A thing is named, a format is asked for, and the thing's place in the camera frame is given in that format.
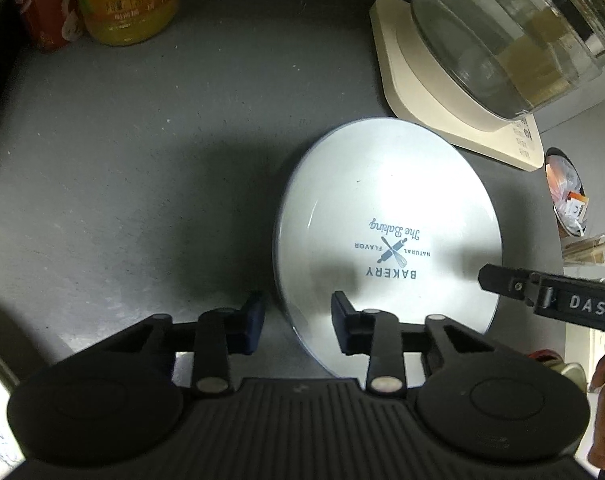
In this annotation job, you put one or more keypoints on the glass electric kettle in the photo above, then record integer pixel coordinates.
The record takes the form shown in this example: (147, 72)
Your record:
(507, 35)

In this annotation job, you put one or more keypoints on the pile of sauce packets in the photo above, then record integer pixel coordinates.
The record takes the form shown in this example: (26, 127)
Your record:
(570, 200)

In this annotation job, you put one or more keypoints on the cream kettle base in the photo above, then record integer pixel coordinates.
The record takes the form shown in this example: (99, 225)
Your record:
(432, 105)

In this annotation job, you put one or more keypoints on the trash bin with wrappers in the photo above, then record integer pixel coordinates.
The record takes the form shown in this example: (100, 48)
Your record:
(549, 180)

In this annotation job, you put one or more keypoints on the red and black bowl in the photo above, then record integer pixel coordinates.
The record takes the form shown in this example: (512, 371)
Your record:
(546, 356)

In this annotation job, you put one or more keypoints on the red drink can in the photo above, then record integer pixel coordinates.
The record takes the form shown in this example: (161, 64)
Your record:
(42, 15)

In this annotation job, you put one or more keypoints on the deep white plate blue print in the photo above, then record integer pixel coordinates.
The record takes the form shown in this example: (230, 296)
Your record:
(382, 185)

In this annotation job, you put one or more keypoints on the wrapped disposable chopsticks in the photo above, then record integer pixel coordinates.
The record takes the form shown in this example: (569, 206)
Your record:
(587, 250)

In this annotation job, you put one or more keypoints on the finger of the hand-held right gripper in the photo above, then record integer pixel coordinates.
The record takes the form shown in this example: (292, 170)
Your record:
(502, 280)

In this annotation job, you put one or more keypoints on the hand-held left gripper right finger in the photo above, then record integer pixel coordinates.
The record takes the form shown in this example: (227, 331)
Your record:
(340, 317)

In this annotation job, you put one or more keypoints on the orange juice bottle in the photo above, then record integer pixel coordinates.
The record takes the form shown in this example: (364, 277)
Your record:
(127, 10)

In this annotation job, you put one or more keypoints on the pale green patterned bowl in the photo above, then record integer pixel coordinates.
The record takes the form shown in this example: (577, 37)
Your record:
(573, 375)

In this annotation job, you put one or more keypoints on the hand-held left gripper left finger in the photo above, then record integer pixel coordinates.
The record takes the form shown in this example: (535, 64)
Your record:
(253, 320)

